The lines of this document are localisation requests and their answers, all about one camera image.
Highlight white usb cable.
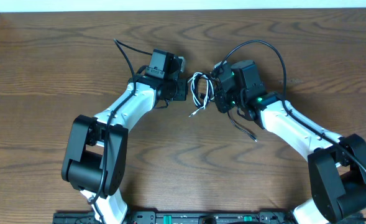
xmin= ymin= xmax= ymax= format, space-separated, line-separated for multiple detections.
xmin=187 ymin=72 xmax=216 ymax=118

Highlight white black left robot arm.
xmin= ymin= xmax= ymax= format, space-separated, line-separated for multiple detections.
xmin=61 ymin=54 xmax=188 ymax=223

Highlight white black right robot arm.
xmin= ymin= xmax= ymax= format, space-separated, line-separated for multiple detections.
xmin=212 ymin=60 xmax=366 ymax=223

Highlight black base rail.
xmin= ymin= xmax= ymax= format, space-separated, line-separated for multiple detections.
xmin=52 ymin=211 xmax=296 ymax=224

